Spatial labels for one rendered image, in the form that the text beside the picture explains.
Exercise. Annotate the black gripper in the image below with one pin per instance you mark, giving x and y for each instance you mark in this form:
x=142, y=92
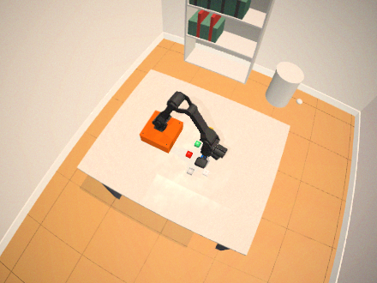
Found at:
x=201, y=162

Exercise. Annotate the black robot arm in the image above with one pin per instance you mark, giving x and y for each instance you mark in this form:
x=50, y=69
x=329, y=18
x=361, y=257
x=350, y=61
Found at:
x=208, y=136

